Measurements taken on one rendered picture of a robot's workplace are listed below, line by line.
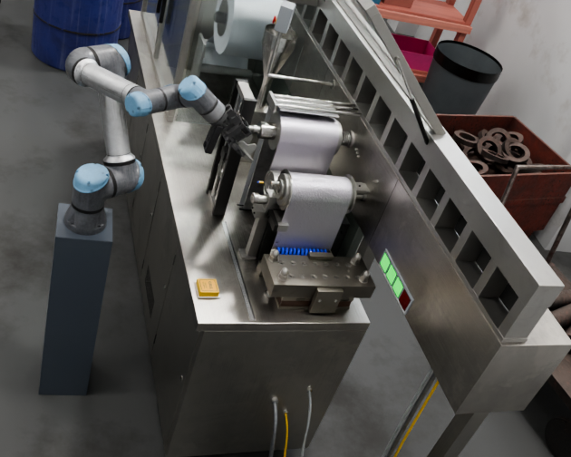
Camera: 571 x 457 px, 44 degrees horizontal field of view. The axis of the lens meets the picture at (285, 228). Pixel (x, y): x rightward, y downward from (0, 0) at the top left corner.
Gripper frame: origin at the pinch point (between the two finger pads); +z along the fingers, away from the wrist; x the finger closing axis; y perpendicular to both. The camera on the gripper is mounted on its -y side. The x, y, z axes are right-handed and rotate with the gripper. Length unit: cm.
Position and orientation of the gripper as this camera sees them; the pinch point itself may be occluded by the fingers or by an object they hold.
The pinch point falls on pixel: (247, 156)
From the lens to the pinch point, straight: 240.8
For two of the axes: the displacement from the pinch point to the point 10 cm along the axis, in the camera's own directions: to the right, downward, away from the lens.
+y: 8.0, -5.6, -2.1
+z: 5.4, 5.3, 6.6
